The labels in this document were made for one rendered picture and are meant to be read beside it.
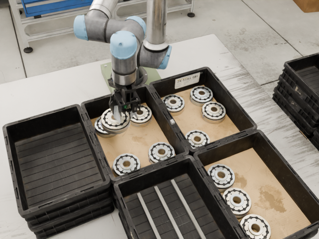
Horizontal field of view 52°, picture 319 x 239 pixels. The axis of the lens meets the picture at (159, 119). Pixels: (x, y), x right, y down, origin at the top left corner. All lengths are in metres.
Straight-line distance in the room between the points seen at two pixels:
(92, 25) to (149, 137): 0.53
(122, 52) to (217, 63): 1.05
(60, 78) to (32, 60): 1.33
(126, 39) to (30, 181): 0.66
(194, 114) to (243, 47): 1.92
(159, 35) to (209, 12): 2.28
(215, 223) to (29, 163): 0.72
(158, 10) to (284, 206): 0.89
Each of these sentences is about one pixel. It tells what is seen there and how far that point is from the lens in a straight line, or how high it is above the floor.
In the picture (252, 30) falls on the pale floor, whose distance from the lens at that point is 3.56.
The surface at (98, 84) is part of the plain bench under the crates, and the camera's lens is 1.78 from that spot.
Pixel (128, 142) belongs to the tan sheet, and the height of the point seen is 0.83.
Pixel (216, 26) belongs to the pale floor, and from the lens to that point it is 3.53.
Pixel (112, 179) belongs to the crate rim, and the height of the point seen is 0.93.
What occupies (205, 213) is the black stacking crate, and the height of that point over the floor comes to 0.83.
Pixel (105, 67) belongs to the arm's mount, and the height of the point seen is 0.76.
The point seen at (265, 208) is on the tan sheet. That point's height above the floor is 0.83.
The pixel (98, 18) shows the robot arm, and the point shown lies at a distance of 1.09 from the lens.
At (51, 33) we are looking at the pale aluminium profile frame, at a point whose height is 0.14.
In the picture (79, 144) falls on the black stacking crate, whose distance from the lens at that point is 1.37.
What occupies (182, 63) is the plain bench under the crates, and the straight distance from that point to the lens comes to 1.90.
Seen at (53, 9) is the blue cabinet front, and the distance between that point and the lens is 3.12.
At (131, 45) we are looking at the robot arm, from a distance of 0.94.
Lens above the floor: 1.91
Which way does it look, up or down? 49 degrees down
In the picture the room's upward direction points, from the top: 3 degrees clockwise
